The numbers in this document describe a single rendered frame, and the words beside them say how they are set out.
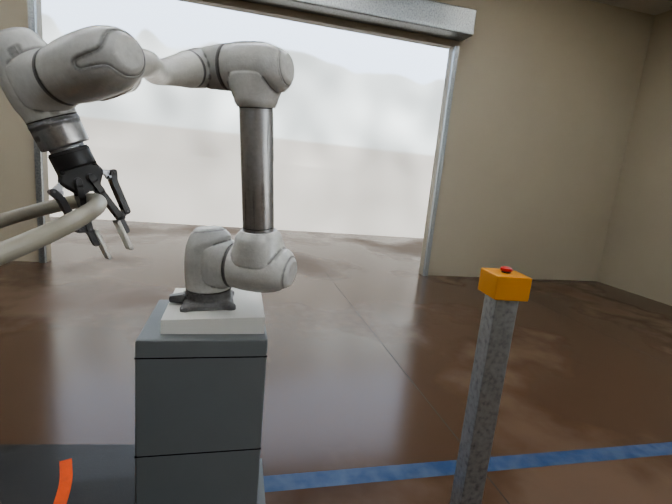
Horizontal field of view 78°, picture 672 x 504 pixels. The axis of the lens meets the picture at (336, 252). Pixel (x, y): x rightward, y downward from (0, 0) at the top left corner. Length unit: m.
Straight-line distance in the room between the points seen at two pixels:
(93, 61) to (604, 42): 7.25
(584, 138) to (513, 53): 1.72
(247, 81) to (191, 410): 1.03
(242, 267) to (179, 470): 0.71
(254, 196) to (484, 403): 1.03
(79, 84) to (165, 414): 1.02
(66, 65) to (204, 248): 0.74
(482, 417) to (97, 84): 1.44
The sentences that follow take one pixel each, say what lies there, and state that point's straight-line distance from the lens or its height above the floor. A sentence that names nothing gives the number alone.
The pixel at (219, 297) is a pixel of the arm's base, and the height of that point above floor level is 0.90.
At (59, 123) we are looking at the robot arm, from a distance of 0.96.
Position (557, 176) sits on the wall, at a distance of 7.10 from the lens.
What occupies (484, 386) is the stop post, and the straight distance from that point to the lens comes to 1.55.
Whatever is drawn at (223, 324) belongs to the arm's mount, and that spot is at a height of 0.83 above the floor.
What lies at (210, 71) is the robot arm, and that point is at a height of 1.60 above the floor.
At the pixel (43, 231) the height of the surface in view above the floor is 1.22.
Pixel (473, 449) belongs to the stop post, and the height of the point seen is 0.45.
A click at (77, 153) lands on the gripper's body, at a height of 1.34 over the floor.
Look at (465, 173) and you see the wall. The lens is 6.21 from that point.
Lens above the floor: 1.35
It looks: 11 degrees down
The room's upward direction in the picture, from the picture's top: 5 degrees clockwise
